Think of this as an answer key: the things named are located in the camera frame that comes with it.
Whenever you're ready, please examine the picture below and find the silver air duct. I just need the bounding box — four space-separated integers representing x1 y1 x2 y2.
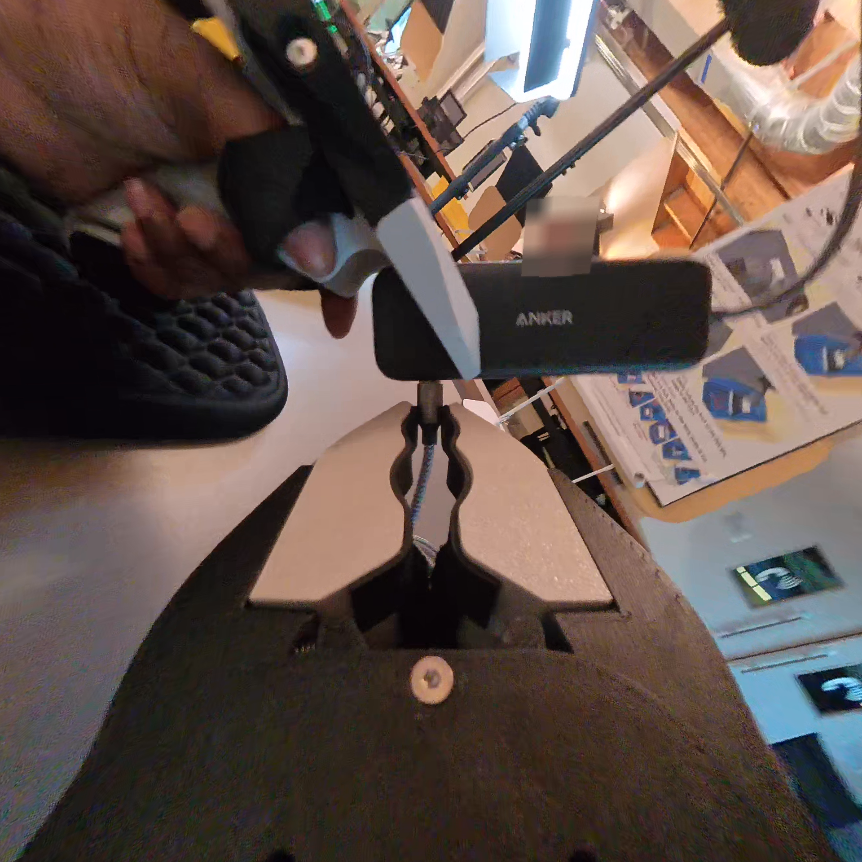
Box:
729 62 862 157

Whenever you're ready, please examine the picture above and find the phone sign window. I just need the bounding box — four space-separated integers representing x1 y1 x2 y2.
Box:
796 663 862 716
733 547 845 608

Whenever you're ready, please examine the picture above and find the grey braided usb cable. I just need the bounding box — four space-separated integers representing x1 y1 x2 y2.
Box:
403 380 445 563

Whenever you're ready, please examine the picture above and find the black microphone on boom pole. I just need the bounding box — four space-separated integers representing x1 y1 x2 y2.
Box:
450 0 820 261

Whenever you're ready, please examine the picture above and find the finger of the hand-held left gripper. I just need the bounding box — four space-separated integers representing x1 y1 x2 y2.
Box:
376 197 482 380

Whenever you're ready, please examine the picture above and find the printed instruction poster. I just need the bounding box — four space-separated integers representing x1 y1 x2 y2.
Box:
571 168 862 525

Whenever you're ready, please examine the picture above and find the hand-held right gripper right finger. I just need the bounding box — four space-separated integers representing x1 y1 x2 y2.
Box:
441 403 615 605

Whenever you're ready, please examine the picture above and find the person's left hand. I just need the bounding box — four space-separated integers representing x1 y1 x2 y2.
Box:
0 0 359 338

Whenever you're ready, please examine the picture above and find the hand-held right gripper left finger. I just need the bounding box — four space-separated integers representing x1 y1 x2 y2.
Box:
248 403 422 605

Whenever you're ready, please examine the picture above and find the black usb hub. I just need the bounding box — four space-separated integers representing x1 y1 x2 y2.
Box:
372 192 862 383

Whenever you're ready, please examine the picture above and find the black quilted pad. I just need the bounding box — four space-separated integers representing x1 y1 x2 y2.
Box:
0 202 290 443

